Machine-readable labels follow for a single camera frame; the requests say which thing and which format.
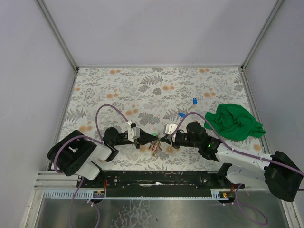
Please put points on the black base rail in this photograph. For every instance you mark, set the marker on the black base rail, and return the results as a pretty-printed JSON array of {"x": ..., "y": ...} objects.
[{"x": 168, "y": 180}]

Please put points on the left aluminium frame post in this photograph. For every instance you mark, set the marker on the left aluminium frame post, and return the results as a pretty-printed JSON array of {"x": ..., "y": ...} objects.
[{"x": 54, "y": 29}]

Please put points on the white cable duct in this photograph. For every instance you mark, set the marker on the white cable duct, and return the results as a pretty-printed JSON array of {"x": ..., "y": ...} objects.
[{"x": 146, "y": 194}]

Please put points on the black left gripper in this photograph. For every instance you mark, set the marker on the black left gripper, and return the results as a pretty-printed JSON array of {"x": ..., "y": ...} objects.
[{"x": 137, "y": 142}]

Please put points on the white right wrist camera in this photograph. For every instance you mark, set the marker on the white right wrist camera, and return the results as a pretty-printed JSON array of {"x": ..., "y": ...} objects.
[{"x": 170, "y": 131}]

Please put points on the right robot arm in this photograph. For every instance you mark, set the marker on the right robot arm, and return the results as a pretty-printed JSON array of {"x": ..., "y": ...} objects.
[{"x": 276, "y": 172}]

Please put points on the blue tag key upper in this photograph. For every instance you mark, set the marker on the blue tag key upper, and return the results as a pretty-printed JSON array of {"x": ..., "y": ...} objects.
[{"x": 194, "y": 102}]

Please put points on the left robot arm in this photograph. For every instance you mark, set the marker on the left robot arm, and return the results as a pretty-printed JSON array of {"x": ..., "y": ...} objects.
[{"x": 76, "y": 154}]

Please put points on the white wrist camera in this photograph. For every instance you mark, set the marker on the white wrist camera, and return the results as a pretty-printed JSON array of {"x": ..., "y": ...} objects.
[
  {"x": 133, "y": 132},
  {"x": 170, "y": 131}
]

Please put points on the right aluminium frame post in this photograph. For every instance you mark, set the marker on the right aluminium frame post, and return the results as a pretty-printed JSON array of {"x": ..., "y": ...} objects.
[{"x": 264, "y": 29}]

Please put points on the spiral keyring with yellow handle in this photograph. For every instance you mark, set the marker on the spiral keyring with yellow handle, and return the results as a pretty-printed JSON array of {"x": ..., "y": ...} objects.
[{"x": 155, "y": 145}]

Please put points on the aluminium frame post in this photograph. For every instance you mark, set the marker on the aluminium frame post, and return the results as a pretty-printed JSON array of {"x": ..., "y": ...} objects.
[
  {"x": 264, "y": 29},
  {"x": 54, "y": 29}
]

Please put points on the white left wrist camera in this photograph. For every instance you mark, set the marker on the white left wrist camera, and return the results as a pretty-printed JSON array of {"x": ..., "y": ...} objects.
[{"x": 133, "y": 132}]

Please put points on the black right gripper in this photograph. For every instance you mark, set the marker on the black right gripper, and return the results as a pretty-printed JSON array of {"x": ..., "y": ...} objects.
[{"x": 174, "y": 142}]

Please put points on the green cloth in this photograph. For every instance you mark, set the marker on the green cloth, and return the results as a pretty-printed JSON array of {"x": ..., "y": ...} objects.
[{"x": 234, "y": 122}]

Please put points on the floral table mat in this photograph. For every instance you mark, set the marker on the floral table mat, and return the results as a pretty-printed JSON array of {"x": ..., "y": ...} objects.
[{"x": 149, "y": 97}]

